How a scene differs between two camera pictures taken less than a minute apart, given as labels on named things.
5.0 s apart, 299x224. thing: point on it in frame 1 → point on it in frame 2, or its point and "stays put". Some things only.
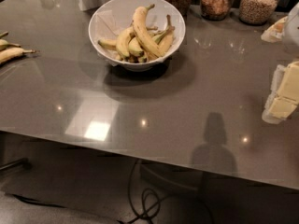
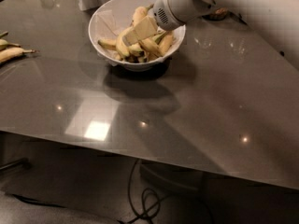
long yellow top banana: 142,30 stays put
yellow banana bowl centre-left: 123,41 stays put
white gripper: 292,28 → 167,12
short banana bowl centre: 135,48 stays put
